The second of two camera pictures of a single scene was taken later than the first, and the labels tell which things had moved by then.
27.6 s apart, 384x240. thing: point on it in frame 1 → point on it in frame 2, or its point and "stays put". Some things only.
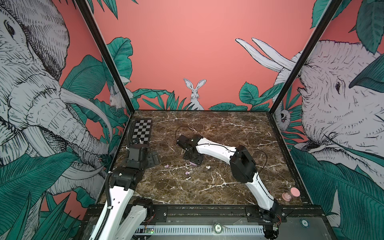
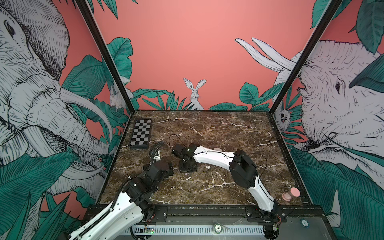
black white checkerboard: x=142 y=130 stays put
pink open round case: x=287 y=196 stays put
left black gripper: x=152 y=162 → x=171 y=172
